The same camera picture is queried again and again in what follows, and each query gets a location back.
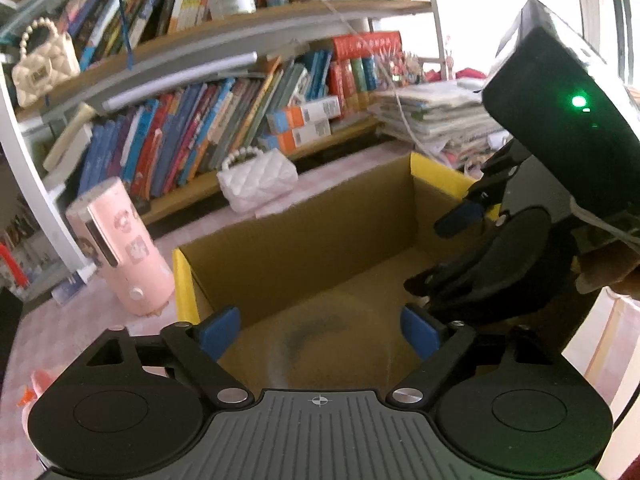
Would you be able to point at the yellow-rimmed cardboard box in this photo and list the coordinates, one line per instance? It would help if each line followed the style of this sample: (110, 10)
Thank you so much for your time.
(310, 240)

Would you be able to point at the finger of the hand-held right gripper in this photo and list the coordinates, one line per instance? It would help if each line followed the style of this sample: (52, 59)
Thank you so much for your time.
(460, 280)
(457, 220)

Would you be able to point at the person's right hand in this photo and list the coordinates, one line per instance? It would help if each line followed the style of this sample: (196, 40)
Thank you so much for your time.
(607, 270)

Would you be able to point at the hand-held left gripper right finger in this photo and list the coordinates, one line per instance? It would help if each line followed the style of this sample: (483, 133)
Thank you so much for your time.
(417, 332)

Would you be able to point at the wooden bookshelf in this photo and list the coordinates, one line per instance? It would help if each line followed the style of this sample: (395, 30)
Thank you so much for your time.
(350, 7)

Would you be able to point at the blue white packet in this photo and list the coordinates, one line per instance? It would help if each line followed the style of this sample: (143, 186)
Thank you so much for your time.
(72, 287)

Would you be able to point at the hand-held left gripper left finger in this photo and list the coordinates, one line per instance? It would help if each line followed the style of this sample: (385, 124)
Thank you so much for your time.
(220, 332)

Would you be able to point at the row of blue red books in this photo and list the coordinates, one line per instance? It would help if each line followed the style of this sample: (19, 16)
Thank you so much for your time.
(165, 145)

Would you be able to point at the red boxed book set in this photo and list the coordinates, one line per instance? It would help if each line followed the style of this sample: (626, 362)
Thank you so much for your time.
(365, 45)

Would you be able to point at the orange white carton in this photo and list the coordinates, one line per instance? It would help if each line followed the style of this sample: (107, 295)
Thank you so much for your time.
(300, 116)
(300, 136)

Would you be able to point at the white quilted handbag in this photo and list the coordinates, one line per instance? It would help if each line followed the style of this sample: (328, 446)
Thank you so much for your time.
(260, 177)

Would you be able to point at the small pink orange toy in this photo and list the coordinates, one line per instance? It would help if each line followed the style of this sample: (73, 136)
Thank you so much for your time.
(42, 385)

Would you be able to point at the grey rolled sheet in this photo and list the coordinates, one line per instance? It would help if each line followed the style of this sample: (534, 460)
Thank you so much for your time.
(200, 67)

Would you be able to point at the pink humidifier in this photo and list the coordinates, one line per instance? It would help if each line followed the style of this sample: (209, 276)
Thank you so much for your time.
(135, 260)

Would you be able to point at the stack of paper booklets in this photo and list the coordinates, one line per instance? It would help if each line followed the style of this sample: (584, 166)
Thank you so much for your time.
(435, 110)

